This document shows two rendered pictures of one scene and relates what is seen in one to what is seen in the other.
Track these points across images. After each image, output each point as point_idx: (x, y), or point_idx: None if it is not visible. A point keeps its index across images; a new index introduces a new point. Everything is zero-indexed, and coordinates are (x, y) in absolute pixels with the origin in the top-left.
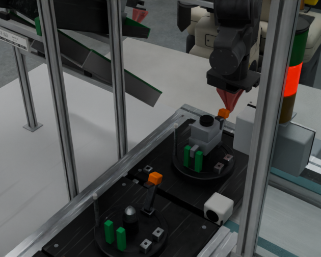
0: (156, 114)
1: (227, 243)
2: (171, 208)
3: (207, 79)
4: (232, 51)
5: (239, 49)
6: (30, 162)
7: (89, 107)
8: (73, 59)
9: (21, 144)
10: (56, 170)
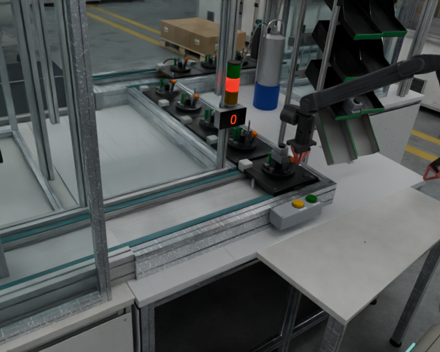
0: (354, 199)
1: (226, 164)
2: (251, 156)
3: None
4: (283, 108)
5: (287, 112)
6: (318, 156)
7: (364, 179)
8: (339, 120)
9: None
10: (310, 161)
